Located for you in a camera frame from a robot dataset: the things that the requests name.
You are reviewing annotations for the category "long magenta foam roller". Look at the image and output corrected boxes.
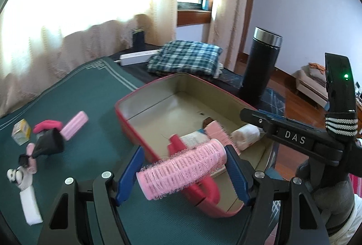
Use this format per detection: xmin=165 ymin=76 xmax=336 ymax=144
xmin=169 ymin=134 xmax=221 ymax=218

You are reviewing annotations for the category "beige patterned curtain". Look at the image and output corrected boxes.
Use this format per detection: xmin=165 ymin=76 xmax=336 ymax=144
xmin=206 ymin=0 xmax=258 ymax=71
xmin=0 ymin=0 xmax=177 ymax=118

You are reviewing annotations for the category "green plaid cloth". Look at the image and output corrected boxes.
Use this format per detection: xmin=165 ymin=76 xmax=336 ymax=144
xmin=146 ymin=40 xmax=224 ymax=77

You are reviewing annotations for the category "white cup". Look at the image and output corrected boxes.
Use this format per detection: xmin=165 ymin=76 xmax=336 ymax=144
xmin=15 ymin=170 xmax=34 ymax=192

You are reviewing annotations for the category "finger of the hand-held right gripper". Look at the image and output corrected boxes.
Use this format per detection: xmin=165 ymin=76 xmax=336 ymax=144
xmin=256 ymin=109 xmax=326 ymax=133
xmin=240 ymin=108 xmax=279 ymax=135

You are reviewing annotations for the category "red tin box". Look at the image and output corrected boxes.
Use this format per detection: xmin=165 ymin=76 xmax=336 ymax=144
xmin=114 ymin=73 xmax=279 ymax=219

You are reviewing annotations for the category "person's right hand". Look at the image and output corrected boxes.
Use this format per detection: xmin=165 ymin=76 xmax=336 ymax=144
xmin=295 ymin=159 xmax=355 ymax=234

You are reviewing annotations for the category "pink velcro hair roller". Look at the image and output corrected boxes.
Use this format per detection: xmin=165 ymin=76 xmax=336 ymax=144
xmin=136 ymin=138 xmax=227 ymax=201

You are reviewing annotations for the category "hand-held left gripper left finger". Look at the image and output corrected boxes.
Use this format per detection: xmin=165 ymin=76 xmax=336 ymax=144
xmin=38 ymin=146 xmax=145 ymax=245

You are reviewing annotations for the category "black thermos bottle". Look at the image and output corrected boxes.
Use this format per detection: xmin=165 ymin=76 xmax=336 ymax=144
xmin=239 ymin=26 xmax=283 ymax=107

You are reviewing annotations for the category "white power strip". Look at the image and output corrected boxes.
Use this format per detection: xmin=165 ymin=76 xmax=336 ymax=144
xmin=119 ymin=49 xmax=162 ymax=66

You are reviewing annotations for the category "thin light pink foam roller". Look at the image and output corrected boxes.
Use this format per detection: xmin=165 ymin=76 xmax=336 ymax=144
xmin=26 ymin=142 xmax=38 ymax=175

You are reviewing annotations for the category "white panda toy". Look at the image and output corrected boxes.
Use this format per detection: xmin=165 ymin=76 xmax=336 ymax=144
xmin=7 ymin=168 xmax=20 ymax=183

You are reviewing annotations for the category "thick light pink foam roller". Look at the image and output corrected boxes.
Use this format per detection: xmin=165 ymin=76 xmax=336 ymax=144
xmin=61 ymin=110 xmax=89 ymax=141

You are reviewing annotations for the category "bent magenta foam roller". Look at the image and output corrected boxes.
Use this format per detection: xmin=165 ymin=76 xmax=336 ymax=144
xmin=33 ymin=120 xmax=63 ymax=134

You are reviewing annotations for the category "white rolled bandage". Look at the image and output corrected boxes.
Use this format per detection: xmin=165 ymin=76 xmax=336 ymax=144
xmin=230 ymin=124 xmax=261 ymax=151

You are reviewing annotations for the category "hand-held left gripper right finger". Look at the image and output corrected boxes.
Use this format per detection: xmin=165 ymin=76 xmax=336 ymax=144
xmin=225 ymin=144 xmax=330 ymax=245

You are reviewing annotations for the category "pink brush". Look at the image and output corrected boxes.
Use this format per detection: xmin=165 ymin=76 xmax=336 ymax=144
xmin=202 ymin=118 xmax=231 ymax=146

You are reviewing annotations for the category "blue and white medicine box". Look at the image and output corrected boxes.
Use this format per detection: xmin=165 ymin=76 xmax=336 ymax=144
xmin=179 ymin=130 xmax=211 ymax=151

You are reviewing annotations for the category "small pale green box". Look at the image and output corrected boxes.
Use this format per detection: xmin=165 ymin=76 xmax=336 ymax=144
xmin=11 ymin=119 xmax=31 ymax=145

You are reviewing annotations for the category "beige sofa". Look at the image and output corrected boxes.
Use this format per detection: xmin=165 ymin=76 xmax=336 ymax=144
xmin=291 ymin=62 xmax=331 ymax=108

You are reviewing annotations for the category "green desk mat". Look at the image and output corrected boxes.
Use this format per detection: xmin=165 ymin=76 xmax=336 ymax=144
xmin=0 ymin=57 xmax=246 ymax=245

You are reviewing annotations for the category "white tissue pack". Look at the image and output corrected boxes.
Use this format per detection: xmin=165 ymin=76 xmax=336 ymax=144
xmin=19 ymin=190 xmax=43 ymax=225

